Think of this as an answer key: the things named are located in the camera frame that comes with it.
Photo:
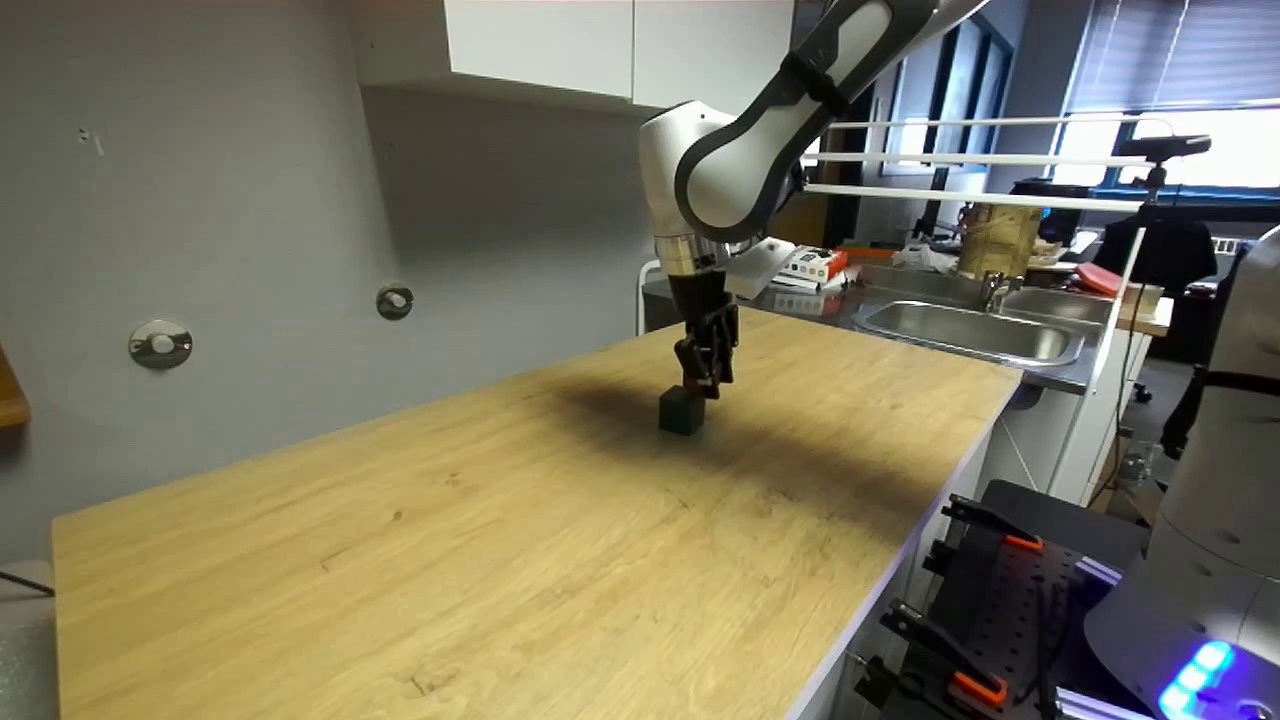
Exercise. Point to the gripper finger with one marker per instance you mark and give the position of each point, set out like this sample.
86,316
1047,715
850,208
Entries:
724,350
688,360

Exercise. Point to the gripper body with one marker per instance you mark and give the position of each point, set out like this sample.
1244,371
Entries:
700,295

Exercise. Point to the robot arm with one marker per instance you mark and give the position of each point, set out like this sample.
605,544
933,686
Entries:
730,170

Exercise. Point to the green cube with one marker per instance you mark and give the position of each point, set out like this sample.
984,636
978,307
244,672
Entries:
680,412

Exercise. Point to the red and white box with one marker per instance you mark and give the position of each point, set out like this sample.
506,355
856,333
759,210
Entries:
812,265

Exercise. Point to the steel sink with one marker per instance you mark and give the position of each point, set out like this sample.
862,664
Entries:
965,330

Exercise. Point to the steel tap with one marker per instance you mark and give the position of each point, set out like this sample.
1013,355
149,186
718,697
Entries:
996,290

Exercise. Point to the black clamp with orange tips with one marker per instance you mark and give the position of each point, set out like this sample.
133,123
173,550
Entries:
990,525
950,655

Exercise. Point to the steel sink counter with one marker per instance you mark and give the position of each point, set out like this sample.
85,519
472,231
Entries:
1050,375

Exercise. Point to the red lid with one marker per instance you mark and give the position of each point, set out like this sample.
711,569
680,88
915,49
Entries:
1100,278

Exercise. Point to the black office chair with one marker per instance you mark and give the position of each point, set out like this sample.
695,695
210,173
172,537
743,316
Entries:
1160,250

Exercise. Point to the window blind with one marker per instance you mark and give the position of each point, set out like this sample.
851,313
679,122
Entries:
1180,50

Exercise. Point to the window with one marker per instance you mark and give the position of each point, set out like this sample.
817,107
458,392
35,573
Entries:
1240,150

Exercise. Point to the wooden shelf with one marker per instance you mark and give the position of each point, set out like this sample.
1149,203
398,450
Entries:
10,395

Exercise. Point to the white wall cabinet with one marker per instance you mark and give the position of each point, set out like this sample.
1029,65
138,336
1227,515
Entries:
620,45

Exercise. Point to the white rod frame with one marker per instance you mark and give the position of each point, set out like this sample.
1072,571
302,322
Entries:
950,159

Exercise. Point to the round metal wall plate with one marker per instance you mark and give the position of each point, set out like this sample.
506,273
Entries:
160,344
394,302

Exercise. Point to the camera on mount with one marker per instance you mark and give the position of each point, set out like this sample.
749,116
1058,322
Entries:
1165,147

